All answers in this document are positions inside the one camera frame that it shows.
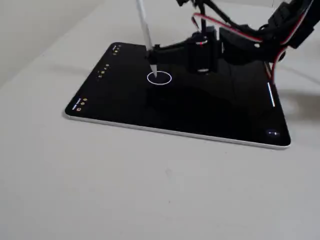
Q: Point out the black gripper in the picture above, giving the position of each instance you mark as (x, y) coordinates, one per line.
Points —
(178, 49)

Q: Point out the white stylus pen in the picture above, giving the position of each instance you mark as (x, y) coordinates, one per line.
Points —
(144, 22)

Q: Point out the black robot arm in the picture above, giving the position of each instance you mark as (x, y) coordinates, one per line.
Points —
(250, 50)

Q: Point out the black screen silver tablet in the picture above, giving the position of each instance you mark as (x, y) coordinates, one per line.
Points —
(200, 112)

